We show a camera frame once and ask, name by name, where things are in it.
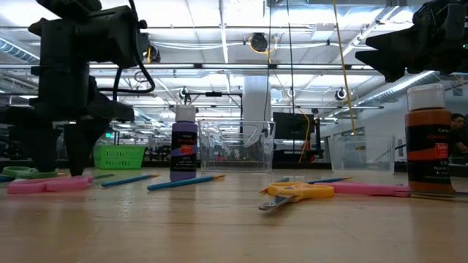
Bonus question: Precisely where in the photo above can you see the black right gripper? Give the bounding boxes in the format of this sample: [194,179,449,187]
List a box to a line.
[355,0,468,83]

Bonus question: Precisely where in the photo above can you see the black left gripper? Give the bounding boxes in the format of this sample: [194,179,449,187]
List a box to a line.
[7,7,136,177]

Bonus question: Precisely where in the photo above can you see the pink handled scissors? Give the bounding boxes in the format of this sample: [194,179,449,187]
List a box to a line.
[317,181,468,200]
[7,175,94,194]

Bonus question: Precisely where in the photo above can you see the green handled scissors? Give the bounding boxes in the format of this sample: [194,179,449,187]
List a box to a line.
[1,166,59,180]

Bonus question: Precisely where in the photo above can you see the brown paint bottle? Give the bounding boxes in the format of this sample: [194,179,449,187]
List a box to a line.
[404,83,456,194]

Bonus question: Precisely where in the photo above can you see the purple paint bottle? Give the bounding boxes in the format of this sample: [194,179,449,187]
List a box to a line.
[170,104,199,183]

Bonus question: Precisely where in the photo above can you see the green plastic basket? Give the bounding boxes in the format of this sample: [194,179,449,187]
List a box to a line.
[93,145,146,170]

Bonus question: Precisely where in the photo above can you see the person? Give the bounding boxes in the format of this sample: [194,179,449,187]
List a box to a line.
[449,113,468,154]

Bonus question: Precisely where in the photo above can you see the frosted plastic bin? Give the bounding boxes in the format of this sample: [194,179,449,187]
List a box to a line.
[328,134,396,172]

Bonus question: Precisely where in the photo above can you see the black monitor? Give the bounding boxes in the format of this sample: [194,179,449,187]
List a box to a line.
[273,112,316,141]

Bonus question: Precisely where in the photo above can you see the white building pillar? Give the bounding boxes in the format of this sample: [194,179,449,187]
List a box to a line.
[243,75,272,123]

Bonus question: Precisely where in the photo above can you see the yellow hanging cable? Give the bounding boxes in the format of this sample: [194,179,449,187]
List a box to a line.
[331,0,358,137]

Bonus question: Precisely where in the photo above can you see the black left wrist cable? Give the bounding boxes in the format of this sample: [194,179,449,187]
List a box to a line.
[97,0,156,102]

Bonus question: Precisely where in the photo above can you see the black hanging cable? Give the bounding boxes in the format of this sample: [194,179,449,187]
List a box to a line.
[263,0,273,121]
[286,0,296,154]

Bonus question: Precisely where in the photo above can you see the orange hanging cable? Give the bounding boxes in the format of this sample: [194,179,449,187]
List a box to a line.
[298,107,312,164]

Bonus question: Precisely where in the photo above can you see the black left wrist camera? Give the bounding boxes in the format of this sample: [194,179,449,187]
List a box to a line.
[87,6,148,70]

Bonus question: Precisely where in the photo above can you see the yellow orange handled scissors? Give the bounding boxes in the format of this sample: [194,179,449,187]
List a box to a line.
[258,181,336,212]

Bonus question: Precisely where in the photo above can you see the clear handled plastic bin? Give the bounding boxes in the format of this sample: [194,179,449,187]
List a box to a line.
[198,120,276,173]

